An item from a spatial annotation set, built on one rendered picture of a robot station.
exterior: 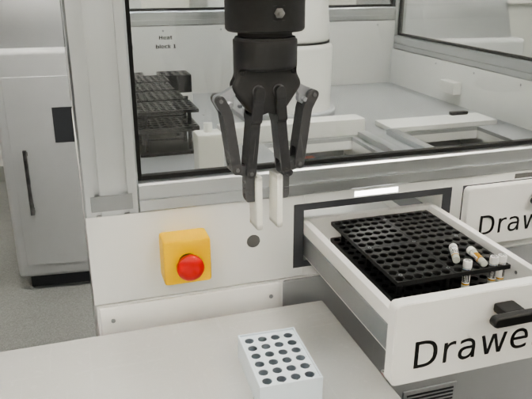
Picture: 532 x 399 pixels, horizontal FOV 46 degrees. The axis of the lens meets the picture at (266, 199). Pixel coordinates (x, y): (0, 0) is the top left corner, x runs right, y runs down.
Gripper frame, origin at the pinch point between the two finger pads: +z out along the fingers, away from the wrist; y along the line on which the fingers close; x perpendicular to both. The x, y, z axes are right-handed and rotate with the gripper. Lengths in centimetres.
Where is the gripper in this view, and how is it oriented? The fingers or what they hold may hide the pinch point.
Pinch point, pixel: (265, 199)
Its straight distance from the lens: 79.6
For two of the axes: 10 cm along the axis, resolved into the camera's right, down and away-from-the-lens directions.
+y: -9.4, 1.2, -3.2
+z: 0.1, 9.4, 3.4
